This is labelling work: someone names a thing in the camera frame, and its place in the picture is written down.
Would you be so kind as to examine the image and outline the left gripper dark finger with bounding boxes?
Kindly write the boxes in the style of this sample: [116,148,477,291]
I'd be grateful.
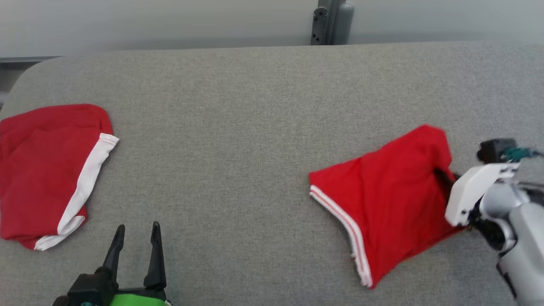
[102,224,126,283]
[143,221,167,291]

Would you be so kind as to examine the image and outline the red white basketball jersey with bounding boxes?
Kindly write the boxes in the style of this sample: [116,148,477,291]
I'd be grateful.
[309,124,465,289]

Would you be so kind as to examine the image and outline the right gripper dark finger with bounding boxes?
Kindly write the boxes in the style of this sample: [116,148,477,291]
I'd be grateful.
[433,167,462,200]

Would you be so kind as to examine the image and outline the black perforated metal bracket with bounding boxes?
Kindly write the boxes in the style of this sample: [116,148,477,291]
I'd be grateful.
[310,6,329,46]

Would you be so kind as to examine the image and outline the grey cylindrical post cap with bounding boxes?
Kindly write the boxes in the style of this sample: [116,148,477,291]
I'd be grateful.
[332,1,355,45]

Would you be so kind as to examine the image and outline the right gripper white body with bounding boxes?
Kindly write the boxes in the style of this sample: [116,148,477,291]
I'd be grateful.
[444,162,520,227]

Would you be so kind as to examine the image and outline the red shorts with white band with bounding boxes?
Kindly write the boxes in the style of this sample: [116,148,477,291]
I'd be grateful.
[0,104,120,252]

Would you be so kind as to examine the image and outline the right camera cable teal plug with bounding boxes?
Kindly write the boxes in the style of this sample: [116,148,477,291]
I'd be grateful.
[501,146,544,163]

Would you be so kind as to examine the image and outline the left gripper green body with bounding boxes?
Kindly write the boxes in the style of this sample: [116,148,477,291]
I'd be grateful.
[108,288,173,306]

